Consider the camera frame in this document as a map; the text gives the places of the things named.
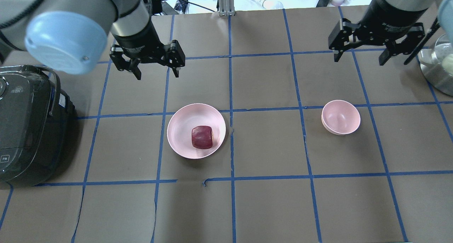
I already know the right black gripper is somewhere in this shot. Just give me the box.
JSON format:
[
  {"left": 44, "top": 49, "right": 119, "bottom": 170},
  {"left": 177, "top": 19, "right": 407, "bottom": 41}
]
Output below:
[{"left": 328, "top": 0, "right": 429, "bottom": 66}]

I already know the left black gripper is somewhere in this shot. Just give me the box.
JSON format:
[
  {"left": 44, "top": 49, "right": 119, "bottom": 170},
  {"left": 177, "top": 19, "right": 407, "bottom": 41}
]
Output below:
[{"left": 110, "top": 20, "right": 186, "bottom": 80}]

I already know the pink bowl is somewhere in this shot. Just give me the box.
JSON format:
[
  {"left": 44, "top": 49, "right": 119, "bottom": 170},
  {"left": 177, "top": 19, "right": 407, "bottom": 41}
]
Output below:
[{"left": 321, "top": 100, "right": 361, "bottom": 135}]

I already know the red apple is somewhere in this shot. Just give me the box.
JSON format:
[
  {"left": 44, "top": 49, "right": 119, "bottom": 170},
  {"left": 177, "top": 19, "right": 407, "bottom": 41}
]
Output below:
[{"left": 191, "top": 125, "right": 214, "bottom": 149}]

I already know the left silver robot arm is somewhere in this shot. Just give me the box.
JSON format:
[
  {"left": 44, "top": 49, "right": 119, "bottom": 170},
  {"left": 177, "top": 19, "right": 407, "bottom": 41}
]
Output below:
[{"left": 1, "top": 0, "right": 185, "bottom": 80}]

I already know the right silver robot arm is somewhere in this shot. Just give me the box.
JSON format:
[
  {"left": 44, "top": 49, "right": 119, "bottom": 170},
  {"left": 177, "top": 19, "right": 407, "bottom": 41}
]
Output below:
[{"left": 328, "top": 0, "right": 452, "bottom": 96}]

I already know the pink plate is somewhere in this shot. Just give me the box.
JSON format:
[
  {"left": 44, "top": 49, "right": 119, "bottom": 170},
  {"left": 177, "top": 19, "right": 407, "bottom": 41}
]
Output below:
[{"left": 167, "top": 103, "right": 226, "bottom": 159}]

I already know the black rice cooker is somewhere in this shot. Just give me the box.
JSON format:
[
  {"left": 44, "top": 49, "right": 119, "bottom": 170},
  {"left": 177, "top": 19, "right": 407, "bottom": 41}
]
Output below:
[{"left": 0, "top": 65, "right": 75, "bottom": 190}]

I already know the aluminium frame post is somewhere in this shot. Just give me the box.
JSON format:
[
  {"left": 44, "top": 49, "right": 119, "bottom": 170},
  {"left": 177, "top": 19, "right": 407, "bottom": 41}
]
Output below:
[{"left": 217, "top": 0, "right": 236, "bottom": 17}]

